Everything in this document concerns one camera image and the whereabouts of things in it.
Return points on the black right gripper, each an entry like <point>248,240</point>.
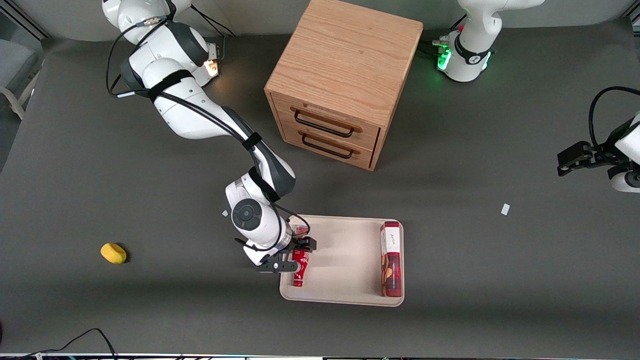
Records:
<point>301,244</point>

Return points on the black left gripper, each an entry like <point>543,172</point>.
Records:
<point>598,153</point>

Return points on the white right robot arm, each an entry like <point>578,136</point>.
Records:
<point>190,115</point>

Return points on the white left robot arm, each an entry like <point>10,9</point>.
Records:
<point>470,45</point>

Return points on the beige plastic tray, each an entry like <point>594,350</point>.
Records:
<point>345,270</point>

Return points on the red cookie box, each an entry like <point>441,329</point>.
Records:
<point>393,260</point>

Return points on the wooden drawer front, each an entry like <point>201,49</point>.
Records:
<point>325,114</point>
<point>320,155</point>

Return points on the yellow lemon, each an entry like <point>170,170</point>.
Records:
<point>113,253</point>

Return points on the wooden drawer cabinet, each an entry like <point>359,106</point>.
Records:
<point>345,50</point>

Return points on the grey chair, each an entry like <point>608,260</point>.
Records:
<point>15,65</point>

